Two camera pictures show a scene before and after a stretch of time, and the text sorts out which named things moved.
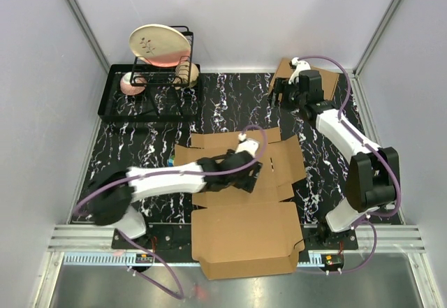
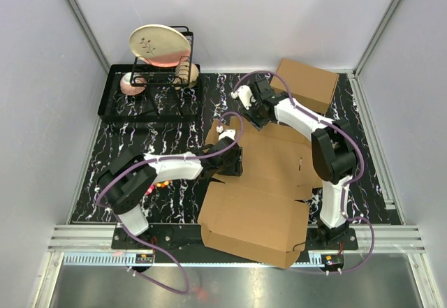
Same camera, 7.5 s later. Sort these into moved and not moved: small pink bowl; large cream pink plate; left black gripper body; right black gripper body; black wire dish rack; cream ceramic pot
Moved: right black gripper body; left black gripper body
Not moved: small pink bowl; large cream pink plate; black wire dish rack; cream ceramic pot
